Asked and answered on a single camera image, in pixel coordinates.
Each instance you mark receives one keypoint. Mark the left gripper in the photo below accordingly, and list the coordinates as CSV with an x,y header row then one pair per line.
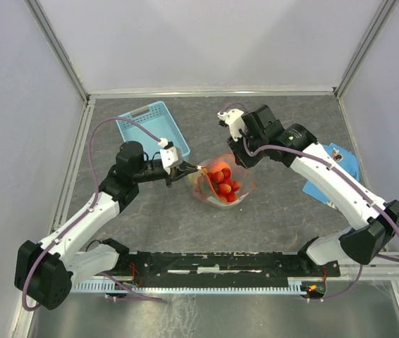
x,y
179,171

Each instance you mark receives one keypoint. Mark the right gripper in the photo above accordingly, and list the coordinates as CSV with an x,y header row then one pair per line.
x,y
240,158

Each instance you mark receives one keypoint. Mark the clear zip top bag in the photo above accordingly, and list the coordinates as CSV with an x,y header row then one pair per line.
x,y
205,192

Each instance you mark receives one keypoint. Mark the red lychee cluster with leaves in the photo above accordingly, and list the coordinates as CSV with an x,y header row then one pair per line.
x,y
225,188

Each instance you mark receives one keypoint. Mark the orange pink peach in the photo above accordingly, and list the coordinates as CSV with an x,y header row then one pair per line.
x,y
218,165

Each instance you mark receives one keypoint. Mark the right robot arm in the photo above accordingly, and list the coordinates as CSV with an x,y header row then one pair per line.
x,y
373,222

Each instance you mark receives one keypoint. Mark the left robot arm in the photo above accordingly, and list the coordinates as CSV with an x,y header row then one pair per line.
x,y
46,271

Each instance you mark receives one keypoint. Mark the light blue plastic basket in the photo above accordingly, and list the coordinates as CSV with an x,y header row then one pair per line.
x,y
157,119

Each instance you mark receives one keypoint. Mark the blue printed cloth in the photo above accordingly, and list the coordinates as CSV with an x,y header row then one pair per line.
x,y
346,160

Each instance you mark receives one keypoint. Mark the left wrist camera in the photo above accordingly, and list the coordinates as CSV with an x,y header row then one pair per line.
x,y
171,156

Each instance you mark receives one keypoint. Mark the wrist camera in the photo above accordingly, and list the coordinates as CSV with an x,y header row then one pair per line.
x,y
233,120
171,156

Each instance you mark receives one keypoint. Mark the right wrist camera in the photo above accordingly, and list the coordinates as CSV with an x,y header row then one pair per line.
x,y
233,120

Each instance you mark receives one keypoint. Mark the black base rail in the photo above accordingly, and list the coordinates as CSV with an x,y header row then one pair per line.
x,y
220,269

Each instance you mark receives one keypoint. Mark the light blue cable duct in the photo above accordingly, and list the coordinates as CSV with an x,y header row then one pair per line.
x,y
100,285

